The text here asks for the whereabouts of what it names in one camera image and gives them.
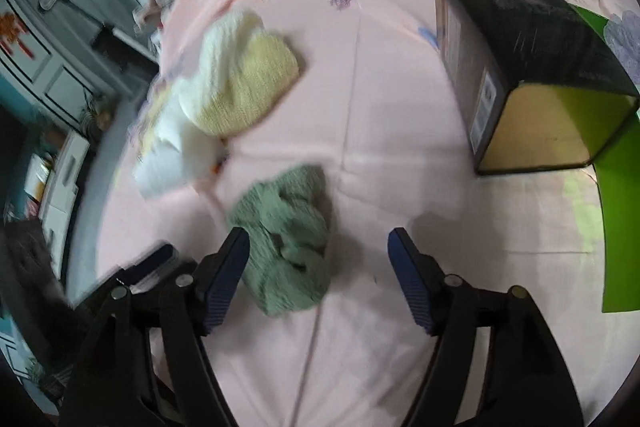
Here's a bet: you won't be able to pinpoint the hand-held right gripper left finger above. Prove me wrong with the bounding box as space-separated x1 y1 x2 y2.
59 227 251 427

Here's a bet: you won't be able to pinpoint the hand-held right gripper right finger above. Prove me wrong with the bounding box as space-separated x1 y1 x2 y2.
387 227 587 427

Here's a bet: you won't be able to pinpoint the white cloth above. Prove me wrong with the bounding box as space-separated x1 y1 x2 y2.
132 97 226 200

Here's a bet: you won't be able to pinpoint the white cabinet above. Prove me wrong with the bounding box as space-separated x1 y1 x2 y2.
37 129 93 278

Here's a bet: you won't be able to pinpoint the yellow and white knitted hat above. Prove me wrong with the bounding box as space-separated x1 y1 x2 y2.
179 9 301 138

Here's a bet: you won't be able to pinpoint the potted plant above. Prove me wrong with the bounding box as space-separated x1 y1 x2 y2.
80 94 116 132

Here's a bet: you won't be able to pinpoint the sage green knitted cloth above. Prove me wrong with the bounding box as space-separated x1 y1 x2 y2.
229 164 334 319

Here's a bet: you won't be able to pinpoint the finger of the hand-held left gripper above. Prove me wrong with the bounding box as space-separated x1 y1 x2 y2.
106 242 178 294

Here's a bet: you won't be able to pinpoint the pink printed bedsheet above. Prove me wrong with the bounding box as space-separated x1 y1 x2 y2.
65 0 631 427

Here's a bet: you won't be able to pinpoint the stick vacuum cleaner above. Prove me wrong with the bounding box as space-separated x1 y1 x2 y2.
40 0 157 64

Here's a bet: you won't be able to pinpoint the purple mesh bath pouf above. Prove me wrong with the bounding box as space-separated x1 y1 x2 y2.
602 9 640 82

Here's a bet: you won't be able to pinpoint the black box yellow inside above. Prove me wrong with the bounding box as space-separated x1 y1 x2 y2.
434 0 640 314

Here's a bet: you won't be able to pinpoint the red wall decoration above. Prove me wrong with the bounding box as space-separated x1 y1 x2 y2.
0 12 36 58

